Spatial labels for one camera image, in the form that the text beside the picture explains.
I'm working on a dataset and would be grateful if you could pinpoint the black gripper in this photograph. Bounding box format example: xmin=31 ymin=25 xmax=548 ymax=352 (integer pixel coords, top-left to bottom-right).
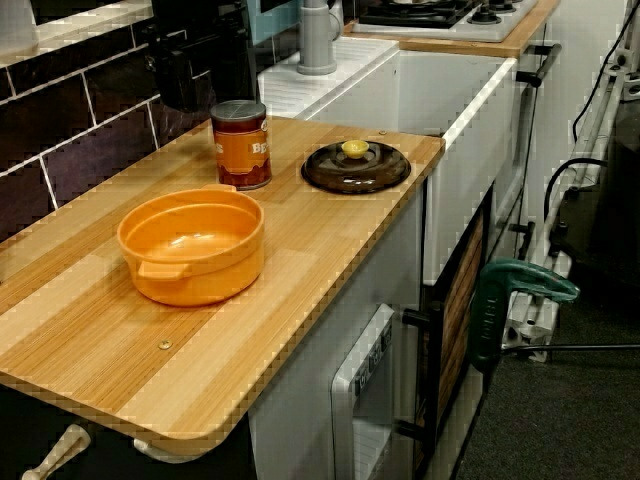
xmin=143 ymin=22 xmax=217 ymax=114

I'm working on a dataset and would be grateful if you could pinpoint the brown beans can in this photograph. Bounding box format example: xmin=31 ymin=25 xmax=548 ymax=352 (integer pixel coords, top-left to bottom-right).
xmin=209 ymin=99 xmax=274 ymax=191

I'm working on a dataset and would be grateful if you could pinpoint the brown glass lid yellow knob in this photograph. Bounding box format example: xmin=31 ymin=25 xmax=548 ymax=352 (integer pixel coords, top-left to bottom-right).
xmin=300 ymin=139 xmax=413 ymax=195

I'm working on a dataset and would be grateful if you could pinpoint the orange plastic pot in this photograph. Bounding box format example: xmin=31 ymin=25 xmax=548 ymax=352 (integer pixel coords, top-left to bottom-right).
xmin=117 ymin=183 xmax=265 ymax=307

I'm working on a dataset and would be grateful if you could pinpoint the black upright panel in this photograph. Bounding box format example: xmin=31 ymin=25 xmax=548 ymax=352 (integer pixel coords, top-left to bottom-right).
xmin=214 ymin=0 xmax=259 ymax=101

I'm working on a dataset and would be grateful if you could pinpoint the grey toy faucet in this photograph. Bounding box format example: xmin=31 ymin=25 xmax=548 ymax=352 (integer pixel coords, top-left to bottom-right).
xmin=297 ymin=0 xmax=345 ymax=77

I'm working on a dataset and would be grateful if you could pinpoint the white toy sink unit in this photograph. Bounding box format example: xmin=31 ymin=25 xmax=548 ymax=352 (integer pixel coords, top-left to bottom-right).
xmin=257 ymin=37 xmax=521 ymax=289

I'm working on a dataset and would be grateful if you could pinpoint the toy stove top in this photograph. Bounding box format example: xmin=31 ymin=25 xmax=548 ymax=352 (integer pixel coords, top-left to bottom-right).
xmin=352 ymin=0 xmax=540 ymax=44

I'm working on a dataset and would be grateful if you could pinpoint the white kitchen cabinet front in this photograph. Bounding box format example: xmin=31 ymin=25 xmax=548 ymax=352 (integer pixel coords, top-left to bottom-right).
xmin=248 ymin=174 xmax=566 ymax=480

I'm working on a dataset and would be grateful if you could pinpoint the grey dispenser panel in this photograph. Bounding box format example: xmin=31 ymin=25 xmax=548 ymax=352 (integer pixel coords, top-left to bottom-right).
xmin=329 ymin=302 xmax=396 ymax=480

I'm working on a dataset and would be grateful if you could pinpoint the wood pattern cabinet door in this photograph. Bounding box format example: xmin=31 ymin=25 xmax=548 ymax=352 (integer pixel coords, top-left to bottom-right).
xmin=437 ymin=209 xmax=487 ymax=426

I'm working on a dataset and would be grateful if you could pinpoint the white hook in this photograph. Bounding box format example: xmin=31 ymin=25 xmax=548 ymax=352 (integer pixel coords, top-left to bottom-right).
xmin=132 ymin=434 xmax=219 ymax=465
xmin=20 ymin=423 xmax=92 ymax=480

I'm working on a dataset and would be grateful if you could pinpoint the dark bulky object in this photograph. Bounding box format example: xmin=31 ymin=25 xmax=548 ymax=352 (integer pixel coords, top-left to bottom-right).
xmin=549 ymin=99 xmax=640 ymax=301

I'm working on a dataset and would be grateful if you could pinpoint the long black door handle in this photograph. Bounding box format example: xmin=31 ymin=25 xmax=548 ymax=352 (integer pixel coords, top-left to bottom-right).
xmin=394 ymin=299 xmax=444 ymax=444

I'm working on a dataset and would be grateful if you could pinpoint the black oven handle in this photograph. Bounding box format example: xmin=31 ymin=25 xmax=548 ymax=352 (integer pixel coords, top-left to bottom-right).
xmin=516 ymin=43 xmax=563 ymax=88

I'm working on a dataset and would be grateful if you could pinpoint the short black cabinet handle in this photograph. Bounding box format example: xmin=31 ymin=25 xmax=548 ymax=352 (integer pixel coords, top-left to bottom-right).
xmin=508 ymin=219 xmax=536 ymax=261

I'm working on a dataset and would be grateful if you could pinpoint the green clamp handle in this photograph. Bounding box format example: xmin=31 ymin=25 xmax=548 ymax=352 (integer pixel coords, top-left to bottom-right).
xmin=469 ymin=259 xmax=581 ymax=374

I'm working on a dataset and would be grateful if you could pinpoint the thin black cable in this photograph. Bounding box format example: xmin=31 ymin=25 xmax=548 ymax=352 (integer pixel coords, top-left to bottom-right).
xmin=571 ymin=0 xmax=632 ymax=144

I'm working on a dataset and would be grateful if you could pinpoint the thick looped black cable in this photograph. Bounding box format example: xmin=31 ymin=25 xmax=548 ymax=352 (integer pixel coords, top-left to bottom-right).
xmin=543 ymin=157 xmax=610 ymax=211

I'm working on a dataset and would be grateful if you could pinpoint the aluminium frame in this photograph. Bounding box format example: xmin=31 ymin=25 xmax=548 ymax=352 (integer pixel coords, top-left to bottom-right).
xmin=502 ymin=37 xmax=640 ymax=362

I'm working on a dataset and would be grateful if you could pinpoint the straight black floor cable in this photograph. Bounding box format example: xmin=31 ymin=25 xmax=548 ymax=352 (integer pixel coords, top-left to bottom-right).
xmin=499 ymin=342 xmax=640 ymax=357

